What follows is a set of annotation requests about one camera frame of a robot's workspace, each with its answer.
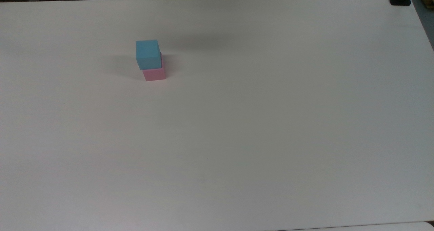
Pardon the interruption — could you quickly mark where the blue cube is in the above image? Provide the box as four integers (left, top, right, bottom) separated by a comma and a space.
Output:
136, 40, 161, 70

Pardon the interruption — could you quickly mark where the pink cube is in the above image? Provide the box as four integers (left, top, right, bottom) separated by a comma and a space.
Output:
142, 53, 166, 82

